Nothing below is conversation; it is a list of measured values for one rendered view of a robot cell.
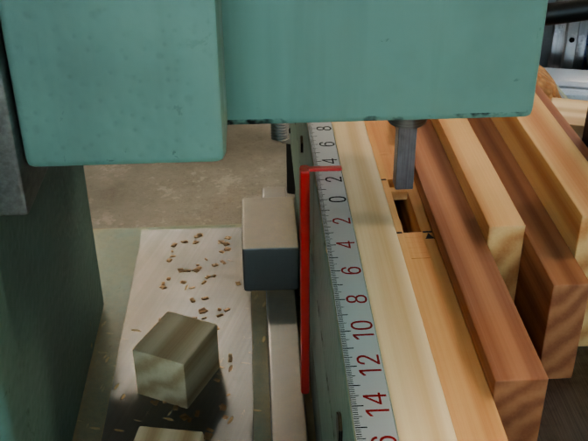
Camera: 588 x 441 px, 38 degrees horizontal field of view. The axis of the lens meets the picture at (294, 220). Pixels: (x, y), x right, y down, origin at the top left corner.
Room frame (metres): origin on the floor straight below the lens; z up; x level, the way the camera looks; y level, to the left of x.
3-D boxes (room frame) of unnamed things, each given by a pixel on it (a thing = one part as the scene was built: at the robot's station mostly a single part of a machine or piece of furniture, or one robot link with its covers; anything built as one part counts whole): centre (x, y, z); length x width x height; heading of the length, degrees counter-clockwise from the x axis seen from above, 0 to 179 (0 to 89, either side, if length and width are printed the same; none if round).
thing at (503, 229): (0.41, -0.09, 0.93); 0.16 x 0.02 x 0.06; 3
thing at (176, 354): (0.41, 0.07, 0.82); 0.04 x 0.03 x 0.03; 156
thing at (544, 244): (0.40, -0.11, 0.93); 0.21 x 0.02 x 0.05; 3
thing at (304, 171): (0.38, -0.01, 0.89); 0.02 x 0.01 x 0.14; 93
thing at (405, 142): (0.38, -0.05, 0.97); 0.01 x 0.01 x 0.05; 3
